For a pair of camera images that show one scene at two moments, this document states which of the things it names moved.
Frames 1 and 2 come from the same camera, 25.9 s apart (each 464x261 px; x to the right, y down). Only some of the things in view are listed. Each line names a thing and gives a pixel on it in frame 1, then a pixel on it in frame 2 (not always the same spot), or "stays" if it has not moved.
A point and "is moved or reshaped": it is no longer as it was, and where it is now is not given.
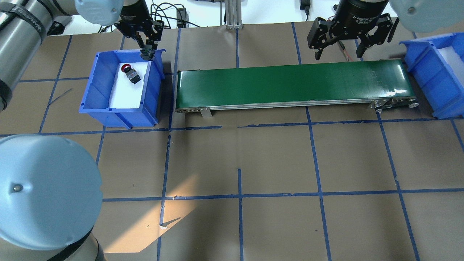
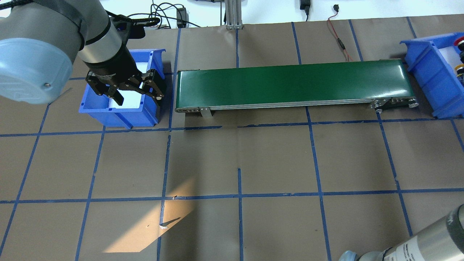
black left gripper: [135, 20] -> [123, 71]
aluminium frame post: [233, 13] stays
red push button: [131, 73] is moved or reshaped
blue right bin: [444, 92] stays
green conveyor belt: [380, 85] stays
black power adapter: [182, 18] stays
